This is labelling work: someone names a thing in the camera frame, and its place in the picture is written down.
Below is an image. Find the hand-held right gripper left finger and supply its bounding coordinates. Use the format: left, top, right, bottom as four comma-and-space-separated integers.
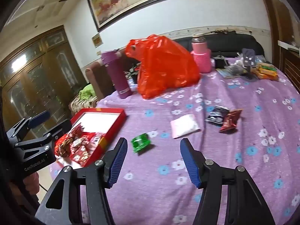
35, 137, 128, 225

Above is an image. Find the magazine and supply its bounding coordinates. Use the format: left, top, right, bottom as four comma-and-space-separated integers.
216, 67, 238, 79

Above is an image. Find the black sofa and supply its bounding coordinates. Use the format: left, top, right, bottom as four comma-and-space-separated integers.
173, 32, 265, 59

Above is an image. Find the purple thermos bottle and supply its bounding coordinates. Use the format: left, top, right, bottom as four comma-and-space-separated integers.
100, 50, 133, 99

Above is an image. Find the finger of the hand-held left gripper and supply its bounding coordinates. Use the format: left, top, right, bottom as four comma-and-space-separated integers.
14, 119, 72, 151
6, 111, 51, 144

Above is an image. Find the red gift box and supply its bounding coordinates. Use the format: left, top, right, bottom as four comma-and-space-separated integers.
55, 108, 127, 168

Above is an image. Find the wooden glass-door cabinet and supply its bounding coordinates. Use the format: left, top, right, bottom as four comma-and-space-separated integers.
0, 25, 87, 141

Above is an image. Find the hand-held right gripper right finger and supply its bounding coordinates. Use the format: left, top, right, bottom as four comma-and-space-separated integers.
180, 138, 276, 225

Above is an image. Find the person's left hand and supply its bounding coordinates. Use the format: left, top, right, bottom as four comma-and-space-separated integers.
23, 173, 40, 194

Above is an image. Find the framed wall painting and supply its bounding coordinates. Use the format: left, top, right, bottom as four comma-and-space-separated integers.
87, 0, 190, 32

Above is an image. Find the pink bottle with knit sleeve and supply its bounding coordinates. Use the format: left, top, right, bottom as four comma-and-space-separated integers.
190, 35, 212, 74

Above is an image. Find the white snack packet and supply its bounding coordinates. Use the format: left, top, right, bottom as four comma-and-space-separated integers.
170, 114, 201, 139

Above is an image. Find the pile of red snack packets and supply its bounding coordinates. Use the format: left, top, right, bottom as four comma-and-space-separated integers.
54, 125, 106, 167

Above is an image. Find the patterned cushion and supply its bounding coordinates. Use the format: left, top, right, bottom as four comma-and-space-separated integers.
68, 96, 98, 119

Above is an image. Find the green snack packet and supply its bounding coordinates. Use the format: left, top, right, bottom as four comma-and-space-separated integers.
131, 133, 151, 154

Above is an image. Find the green cloth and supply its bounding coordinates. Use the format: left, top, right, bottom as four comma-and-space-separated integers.
78, 83, 97, 100

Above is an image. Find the brown chair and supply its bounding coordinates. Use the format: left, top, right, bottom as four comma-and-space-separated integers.
85, 60, 118, 102

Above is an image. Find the yellow wall sticker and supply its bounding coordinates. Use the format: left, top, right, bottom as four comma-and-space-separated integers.
91, 33, 104, 49

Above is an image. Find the red plastic bag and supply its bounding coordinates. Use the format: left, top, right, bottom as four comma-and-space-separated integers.
125, 34, 201, 100

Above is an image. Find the stack of yellow green packets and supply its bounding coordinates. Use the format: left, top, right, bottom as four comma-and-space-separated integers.
254, 62, 279, 81

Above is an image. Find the black snack packet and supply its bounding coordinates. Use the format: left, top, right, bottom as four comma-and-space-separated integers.
204, 105, 230, 125

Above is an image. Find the dark grey bag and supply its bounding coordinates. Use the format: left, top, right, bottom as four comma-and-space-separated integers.
241, 48, 259, 67

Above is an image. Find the dark red snack packet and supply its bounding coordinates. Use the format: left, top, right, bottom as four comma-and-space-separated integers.
219, 109, 243, 132

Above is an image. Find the small black box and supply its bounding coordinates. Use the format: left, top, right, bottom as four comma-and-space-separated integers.
214, 56, 229, 69

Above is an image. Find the wooden door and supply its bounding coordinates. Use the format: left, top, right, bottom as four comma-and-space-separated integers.
256, 0, 300, 92

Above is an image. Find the purple floral tablecloth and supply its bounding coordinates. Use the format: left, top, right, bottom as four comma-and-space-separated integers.
50, 56, 300, 225

